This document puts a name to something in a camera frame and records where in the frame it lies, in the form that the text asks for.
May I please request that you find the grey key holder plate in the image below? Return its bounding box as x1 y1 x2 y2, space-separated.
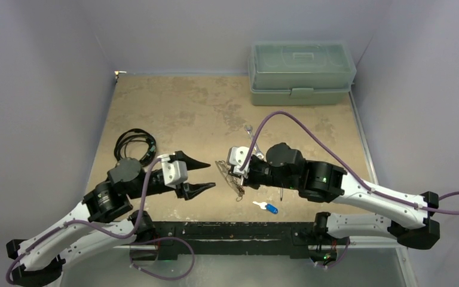
215 160 245 202

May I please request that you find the key with blue tag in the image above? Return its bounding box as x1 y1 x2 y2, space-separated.
252 201 279 214

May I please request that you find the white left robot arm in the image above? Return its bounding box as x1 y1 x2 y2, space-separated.
5 151 215 286

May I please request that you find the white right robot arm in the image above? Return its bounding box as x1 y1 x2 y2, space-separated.
227 143 440 250

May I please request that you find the silver open-end wrench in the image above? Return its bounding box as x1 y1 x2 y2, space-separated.
244 125 265 160

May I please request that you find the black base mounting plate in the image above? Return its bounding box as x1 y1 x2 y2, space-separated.
117 221 351 262

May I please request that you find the green plastic toolbox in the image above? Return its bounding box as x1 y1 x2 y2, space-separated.
248 41 357 106

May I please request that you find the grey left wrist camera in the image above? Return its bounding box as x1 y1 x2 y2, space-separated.
158 154 188 188

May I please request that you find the coiled black cable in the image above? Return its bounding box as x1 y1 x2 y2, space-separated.
113 127 157 167

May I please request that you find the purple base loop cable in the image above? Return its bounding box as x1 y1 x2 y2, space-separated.
128 237 195 282

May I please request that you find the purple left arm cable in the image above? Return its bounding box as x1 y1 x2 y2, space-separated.
5 158 163 285

